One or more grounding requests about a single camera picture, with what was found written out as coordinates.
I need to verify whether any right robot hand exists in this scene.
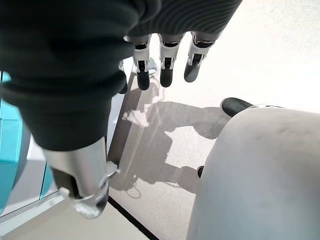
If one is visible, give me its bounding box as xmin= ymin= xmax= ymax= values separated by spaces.
xmin=0 ymin=0 xmax=243 ymax=219

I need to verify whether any white medical cart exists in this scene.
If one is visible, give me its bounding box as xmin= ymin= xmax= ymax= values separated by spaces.
xmin=0 ymin=57 xmax=158 ymax=218

